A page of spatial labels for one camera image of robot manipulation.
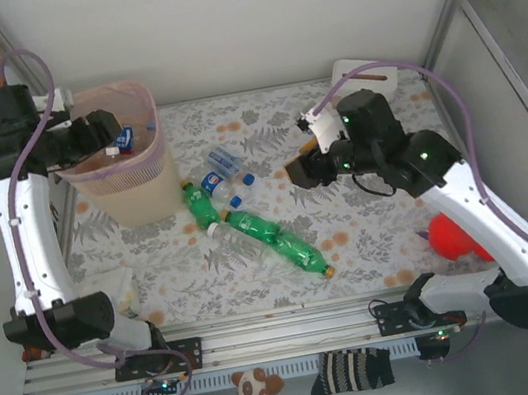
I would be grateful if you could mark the small circuit board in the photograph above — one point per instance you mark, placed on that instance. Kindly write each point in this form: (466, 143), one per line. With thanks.
(164, 386)
(436, 346)

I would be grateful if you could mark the crushed bottle blue striped label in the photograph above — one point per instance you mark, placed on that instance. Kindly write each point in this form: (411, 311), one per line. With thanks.
(225, 161)

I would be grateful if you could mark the long clear bottle white cap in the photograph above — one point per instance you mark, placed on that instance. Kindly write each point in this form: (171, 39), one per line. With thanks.
(212, 230)

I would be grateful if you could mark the red plastic toy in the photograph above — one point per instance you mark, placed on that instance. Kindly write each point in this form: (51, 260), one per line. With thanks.
(448, 237)

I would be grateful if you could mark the brown white plush toy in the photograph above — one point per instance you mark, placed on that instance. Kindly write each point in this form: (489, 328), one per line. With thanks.
(247, 388)

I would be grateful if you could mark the clear bottle round blue logo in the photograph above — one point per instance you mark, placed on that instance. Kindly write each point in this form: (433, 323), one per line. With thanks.
(211, 182)

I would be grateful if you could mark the short green soda bottle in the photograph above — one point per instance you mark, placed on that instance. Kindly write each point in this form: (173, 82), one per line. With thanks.
(198, 200)

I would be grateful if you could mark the white tissue box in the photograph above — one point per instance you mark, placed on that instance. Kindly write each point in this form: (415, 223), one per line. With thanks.
(348, 64)

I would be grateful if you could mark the crushed green bottle gold cap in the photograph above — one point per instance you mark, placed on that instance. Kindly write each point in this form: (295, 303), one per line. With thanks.
(298, 252)

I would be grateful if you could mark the black striped knit sock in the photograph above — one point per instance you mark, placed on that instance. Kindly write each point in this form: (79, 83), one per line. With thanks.
(349, 371)

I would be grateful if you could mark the green bottle with white logo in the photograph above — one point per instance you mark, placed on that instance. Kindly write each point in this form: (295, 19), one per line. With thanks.
(250, 222)

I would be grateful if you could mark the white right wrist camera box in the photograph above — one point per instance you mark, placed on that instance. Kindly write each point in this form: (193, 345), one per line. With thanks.
(326, 128)

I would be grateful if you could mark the white wet wipes pack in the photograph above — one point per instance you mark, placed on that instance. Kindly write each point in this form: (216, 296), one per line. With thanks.
(125, 291)

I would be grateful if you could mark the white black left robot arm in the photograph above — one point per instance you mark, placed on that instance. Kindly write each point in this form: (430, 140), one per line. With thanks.
(31, 246)

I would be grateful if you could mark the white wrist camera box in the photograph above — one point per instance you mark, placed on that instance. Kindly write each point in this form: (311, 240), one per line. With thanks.
(54, 108)
(326, 128)

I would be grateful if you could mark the aluminium frame rail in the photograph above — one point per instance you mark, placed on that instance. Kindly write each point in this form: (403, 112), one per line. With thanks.
(292, 335)

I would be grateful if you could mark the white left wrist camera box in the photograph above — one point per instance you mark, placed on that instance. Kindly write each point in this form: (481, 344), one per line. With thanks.
(54, 108)

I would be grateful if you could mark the small clear bottle white cap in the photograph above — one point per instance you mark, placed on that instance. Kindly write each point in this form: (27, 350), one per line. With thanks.
(112, 152)

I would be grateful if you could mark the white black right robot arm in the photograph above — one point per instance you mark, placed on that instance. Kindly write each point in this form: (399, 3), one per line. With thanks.
(492, 230)

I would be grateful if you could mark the beige mesh waste bin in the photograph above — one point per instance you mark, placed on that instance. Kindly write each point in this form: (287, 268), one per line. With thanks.
(142, 197)

